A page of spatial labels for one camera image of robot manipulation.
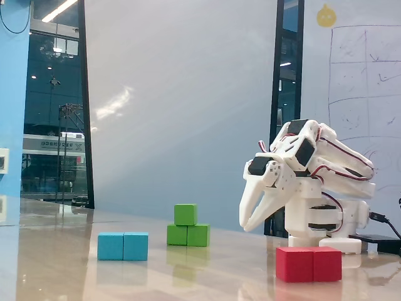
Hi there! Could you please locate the black slanted frame post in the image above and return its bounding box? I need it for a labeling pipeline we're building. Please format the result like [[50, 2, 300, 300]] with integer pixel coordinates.
[[76, 0, 96, 210]]

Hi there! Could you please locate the white wall socket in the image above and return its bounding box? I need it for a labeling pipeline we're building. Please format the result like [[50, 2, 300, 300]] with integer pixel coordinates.
[[0, 147, 10, 174]]

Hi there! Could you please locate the forearm servo cable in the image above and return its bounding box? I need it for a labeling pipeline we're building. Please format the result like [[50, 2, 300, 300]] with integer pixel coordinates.
[[308, 162, 374, 183]]

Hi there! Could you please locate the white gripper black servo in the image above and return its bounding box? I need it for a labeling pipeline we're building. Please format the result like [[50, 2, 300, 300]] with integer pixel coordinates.
[[239, 152, 297, 232]]

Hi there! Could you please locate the upper arm servo cable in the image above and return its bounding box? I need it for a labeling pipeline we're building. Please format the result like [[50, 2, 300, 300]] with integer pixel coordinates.
[[324, 137, 375, 172]]

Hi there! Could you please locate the whiteboard with marker drawings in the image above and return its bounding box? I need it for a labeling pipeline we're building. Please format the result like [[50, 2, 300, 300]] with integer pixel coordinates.
[[299, 0, 401, 251]]

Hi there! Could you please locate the small green cube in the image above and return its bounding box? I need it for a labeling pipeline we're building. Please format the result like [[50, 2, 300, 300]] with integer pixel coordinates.
[[174, 203, 199, 226]]

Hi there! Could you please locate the thin black hanging wire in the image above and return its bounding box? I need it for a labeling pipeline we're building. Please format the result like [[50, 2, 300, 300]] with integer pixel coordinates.
[[0, 0, 33, 34]]

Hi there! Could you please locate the flat black box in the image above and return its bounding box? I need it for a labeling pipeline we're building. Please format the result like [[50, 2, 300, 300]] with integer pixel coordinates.
[[348, 233, 401, 253]]

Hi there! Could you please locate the arm base servo cable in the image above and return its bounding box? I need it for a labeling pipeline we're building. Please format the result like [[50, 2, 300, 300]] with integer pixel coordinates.
[[321, 192, 345, 233]]

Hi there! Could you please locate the black power cable with plug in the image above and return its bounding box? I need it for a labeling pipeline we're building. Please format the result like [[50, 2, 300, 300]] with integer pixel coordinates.
[[368, 211, 401, 239]]

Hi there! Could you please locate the yellow round sticker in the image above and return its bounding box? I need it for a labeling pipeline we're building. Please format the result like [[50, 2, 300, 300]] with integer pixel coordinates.
[[316, 3, 337, 28]]

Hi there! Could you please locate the long green block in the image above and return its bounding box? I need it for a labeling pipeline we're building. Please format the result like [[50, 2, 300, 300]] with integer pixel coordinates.
[[166, 223, 211, 248]]

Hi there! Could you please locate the long blue block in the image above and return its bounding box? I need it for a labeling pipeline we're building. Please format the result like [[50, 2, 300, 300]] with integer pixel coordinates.
[[97, 231, 149, 261]]

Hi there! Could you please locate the black narrow window frame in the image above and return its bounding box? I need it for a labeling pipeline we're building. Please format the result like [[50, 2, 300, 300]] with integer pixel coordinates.
[[264, 0, 305, 238]]

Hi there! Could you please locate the long red block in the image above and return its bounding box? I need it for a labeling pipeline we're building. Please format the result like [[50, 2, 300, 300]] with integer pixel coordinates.
[[275, 246, 343, 283]]

